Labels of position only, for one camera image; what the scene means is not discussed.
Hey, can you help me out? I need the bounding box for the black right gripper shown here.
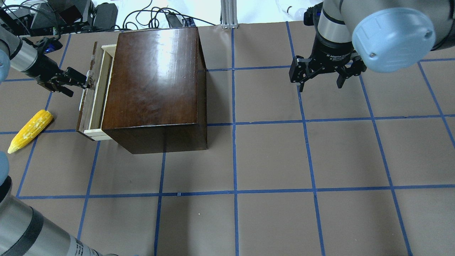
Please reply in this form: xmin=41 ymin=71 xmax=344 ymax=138
xmin=289 ymin=36 xmax=367 ymax=93

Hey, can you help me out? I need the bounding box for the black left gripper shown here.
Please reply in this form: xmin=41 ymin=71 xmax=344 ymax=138
xmin=25 ymin=54 xmax=92 ymax=97

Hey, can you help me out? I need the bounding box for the wooden drawer with white handle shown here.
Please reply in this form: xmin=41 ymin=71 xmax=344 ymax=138
xmin=75 ymin=42 xmax=117 ymax=141

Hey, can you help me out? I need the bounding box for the yellow corn cob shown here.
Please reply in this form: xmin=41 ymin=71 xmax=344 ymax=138
xmin=7 ymin=109 xmax=53 ymax=154

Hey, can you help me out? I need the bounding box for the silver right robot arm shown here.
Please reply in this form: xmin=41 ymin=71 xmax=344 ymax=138
xmin=289 ymin=0 xmax=455 ymax=92

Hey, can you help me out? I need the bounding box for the dark wooden drawer cabinet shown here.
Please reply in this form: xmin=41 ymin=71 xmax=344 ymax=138
xmin=101 ymin=27 xmax=208 ymax=154

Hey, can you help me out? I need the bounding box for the white light bulb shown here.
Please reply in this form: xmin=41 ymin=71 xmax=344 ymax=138
xmin=286 ymin=5 xmax=307 ymax=21

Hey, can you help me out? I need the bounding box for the black power adapter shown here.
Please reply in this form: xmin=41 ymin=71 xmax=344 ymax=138
xmin=93 ymin=3 xmax=118 ymax=30

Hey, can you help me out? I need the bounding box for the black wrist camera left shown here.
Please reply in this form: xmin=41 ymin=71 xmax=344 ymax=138
xmin=34 ymin=37 xmax=63 ymax=54

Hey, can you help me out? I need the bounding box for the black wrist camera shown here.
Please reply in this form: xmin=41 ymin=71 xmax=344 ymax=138
xmin=303 ymin=3 xmax=323 ymax=27
xmin=34 ymin=37 xmax=63 ymax=54

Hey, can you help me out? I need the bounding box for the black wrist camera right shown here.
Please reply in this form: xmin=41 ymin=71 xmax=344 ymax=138
xmin=303 ymin=3 xmax=323 ymax=27

